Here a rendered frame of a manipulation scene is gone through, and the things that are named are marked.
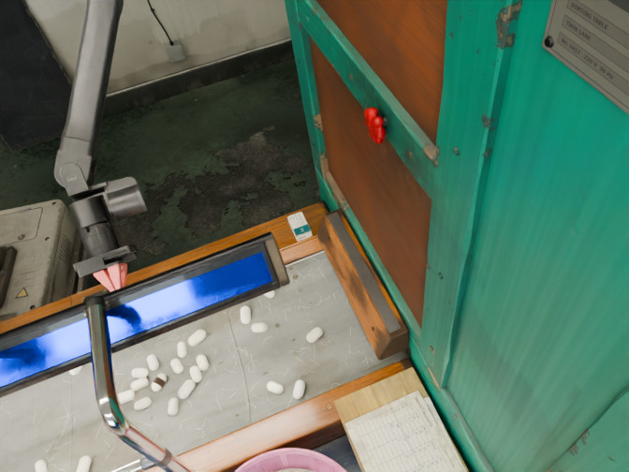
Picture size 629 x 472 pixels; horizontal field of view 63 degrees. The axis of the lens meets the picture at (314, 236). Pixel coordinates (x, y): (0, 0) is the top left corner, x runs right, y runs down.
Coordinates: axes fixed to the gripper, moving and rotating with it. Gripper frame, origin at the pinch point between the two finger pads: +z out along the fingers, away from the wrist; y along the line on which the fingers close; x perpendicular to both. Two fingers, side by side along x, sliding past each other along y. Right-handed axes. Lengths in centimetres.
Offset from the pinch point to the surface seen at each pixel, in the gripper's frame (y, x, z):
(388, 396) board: 38, -14, 30
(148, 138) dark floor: -3, 169, -70
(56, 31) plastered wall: -23, 150, -125
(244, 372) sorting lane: 16.4, -1.1, 20.5
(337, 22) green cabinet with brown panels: 46, -34, -25
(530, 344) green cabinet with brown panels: 46, -55, 16
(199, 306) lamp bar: 16.4, -29.2, 3.8
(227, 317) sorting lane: 16.3, 7.0, 10.6
